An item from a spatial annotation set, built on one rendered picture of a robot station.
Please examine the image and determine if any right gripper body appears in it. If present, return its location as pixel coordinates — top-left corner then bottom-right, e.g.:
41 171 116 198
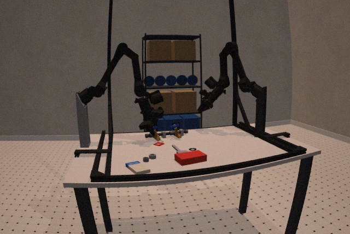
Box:
139 106 157 130

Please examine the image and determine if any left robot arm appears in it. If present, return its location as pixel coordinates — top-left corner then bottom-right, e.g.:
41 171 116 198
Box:
199 42 263 98

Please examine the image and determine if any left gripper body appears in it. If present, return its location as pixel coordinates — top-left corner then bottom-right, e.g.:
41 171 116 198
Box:
202 91 218 108

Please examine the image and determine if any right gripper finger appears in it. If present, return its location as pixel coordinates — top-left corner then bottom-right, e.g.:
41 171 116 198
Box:
146 124 155 136
152 118 159 126

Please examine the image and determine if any red flat rectangular block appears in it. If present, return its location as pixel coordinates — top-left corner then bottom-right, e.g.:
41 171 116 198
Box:
174 150 207 166

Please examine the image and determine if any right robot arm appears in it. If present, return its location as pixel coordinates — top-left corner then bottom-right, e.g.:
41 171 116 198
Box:
78 43 164 119

